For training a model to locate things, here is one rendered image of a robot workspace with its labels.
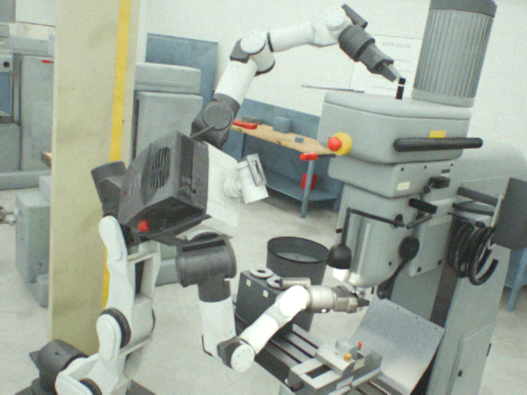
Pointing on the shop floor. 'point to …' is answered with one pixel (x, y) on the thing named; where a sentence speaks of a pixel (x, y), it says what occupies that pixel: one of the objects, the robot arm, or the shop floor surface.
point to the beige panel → (86, 156)
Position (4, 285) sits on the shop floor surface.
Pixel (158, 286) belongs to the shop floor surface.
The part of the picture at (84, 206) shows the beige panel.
